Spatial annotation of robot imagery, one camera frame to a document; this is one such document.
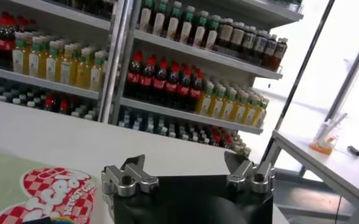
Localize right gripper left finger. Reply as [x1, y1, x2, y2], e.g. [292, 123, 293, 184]
[101, 154, 160, 203]

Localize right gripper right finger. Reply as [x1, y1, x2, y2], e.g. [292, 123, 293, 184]
[224, 151, 275, 194]

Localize light green printed shirt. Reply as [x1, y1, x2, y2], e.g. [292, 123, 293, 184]
[0, 144, 107, 224]

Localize yellow tea bottle green label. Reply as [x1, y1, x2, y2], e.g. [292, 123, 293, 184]
[209, 86, 227, 119]
[12, 32, 28, 75]
[44, 41, 61, 82]
[59, 44, 76, 86]
[232, 93, 249, 124]
[244, 96, 259, 125]
[196, 80, 215, 116]
[221, 89, 237, 121]
[254, 97, 270, 128]
[89, 51, 105, 92]
[74, 47, 91, 89]
[28, 36, 45, 79]

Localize grey metal shelf rack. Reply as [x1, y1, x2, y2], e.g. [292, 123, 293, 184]
[110, 0, 304, 159]
[0, 0, 134, 124]

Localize clear container orange base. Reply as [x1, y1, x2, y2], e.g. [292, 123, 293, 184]
[309, 113, 348, 155]

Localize grey side table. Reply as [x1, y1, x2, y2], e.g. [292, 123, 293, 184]
[263, 129, 359, 224]

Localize cola bottle red label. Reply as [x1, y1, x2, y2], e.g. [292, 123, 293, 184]
[0, 12, 15, 69]
[59, 99, 70, 115]
[177, 66, 192, 110]
[126, 51, 143, 98]
[43, 96, 57, 112]
[188, 70, 205, 112]
[138, 56, 156, 101]
[152, 59, 169, 104]
[165, 62, 180, 107]

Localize reddish bottle grey label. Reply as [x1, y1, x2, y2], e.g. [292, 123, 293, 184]
[272, 37, 289, 71]

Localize dark bottle blue white label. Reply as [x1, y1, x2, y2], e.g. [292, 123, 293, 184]
[263, 34, 278, 68]
[252, 30, 268, 63]
[241, 26, 257, 60]

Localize dark bottle beige label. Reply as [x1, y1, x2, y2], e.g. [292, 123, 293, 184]
[230, 21, 246, 57]
[217, 18, 234, 54]

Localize yellow blue cable loop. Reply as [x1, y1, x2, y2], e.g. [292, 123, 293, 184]
[51, 216, 76, 224]

